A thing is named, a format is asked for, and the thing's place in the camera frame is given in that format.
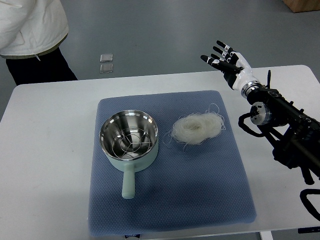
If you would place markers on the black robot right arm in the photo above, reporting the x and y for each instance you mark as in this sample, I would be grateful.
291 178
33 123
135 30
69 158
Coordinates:
295 136

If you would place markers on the blue textured table mat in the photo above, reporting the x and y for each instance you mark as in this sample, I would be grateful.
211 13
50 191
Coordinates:
185 187

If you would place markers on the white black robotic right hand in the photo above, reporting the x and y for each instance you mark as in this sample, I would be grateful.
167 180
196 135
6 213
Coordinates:
236 70

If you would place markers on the brown cardboard box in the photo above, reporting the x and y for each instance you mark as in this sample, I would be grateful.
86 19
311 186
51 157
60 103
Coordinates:
300 6

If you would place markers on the metal floor plate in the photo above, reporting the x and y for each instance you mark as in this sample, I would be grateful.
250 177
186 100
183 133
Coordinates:
106 68
106 57

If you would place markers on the mint green steel pot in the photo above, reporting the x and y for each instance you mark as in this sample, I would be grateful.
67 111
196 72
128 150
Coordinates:
129 164

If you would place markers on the white vermicelli noodle bundle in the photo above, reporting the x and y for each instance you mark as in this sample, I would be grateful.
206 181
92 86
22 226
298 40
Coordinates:
196 128

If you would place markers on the person in white jacket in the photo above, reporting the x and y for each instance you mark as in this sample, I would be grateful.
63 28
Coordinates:
31 32

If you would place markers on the round wire steamer rack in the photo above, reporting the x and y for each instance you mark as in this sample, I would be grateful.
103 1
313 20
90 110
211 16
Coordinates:
131 141

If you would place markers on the upper metal floor plate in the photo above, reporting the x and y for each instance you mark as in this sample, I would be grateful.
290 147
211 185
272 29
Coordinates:
106 57

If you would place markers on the lower metal floor plate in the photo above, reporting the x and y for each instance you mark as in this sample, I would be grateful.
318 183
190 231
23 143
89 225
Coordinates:
106 68

